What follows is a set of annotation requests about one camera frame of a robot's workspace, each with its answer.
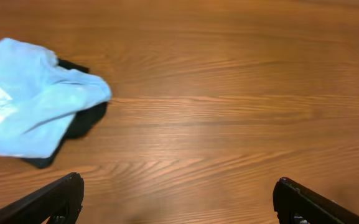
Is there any light blue printed t-shirt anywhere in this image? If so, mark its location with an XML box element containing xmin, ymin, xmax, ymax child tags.
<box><xmin>0</xmin><ymin>38</ymin><xmax>112</xmax><ymax>158</ymax></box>

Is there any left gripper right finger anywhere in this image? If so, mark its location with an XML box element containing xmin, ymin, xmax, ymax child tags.
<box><xmin>273</xmin><ymin>177</ymin><xmax>359</xmax><ymax>224</ymax></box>

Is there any black folded t-shirt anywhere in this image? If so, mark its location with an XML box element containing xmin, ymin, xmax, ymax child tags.
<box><xmin>17</xmin><ymin>54</ymin><xmax>108</xmax><ymax>169</ymax></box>

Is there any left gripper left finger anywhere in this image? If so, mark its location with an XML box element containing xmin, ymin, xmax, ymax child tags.
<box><xmin>0</xmin><ymin>172</ymin><xmax>85</xmax><ymax>224</ymax></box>

